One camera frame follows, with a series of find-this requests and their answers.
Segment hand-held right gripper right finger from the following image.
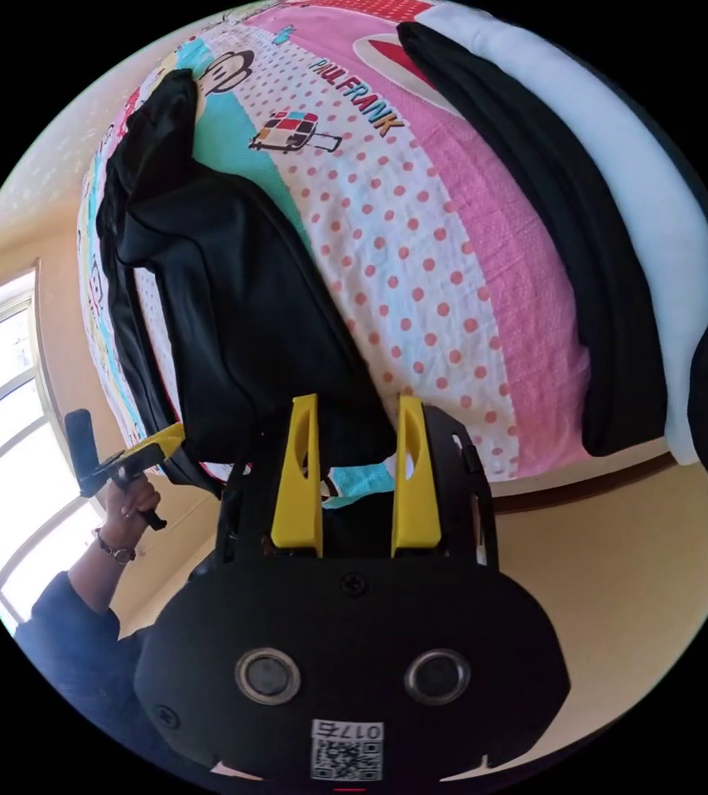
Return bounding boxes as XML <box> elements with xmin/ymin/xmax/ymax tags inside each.
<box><xmin>390</xmin><ymin>394</ymin><xmax>442</xmax><ymax>558</ymax></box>

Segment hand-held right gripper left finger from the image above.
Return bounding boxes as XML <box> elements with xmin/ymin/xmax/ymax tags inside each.
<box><xmin>270</xmin><ymin>393</ymin><xmax>325</xmax><ymax>555</ymax></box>

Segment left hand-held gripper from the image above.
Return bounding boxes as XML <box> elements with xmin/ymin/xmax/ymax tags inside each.
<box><xmin>79</xmin><ymin>422</ymin><xmax>188</xmax><ymax>532</ymax></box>

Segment black long pants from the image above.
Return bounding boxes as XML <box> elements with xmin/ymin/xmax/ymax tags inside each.
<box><xmin>94</xmin><ymin>68</ymin><xmax>399</xmax><ymax>499</ymax></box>

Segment person's left forearm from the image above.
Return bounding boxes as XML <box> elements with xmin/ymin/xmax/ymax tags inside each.
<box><xmin>14</xmin><ymin>526</ymin><xmax>138</xmax><ymax>654</ymax></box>

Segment person's left hand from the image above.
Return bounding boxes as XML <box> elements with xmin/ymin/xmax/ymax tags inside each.
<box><xmin>99</xmin><ymin>474</ymin><xmax>163</xmax><ymax>550</ymax></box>

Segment window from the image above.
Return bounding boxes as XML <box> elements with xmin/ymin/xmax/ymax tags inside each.
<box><xmin>0</xmin><ymin>265</ymin><xmax>110</xmax><ymax>629</ymax></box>

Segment bed with printed dotted sheet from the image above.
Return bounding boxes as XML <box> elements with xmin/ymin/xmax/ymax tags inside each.
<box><xmin>74</xmin><ymin>0</ymin><xmax>672</xmax><ymax>517</ymax></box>

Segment person's body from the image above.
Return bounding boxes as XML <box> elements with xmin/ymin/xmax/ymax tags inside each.
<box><xmin>15</xmin><ymin>624</ymin><xmax>218</xmax><ymax>785</ymax></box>

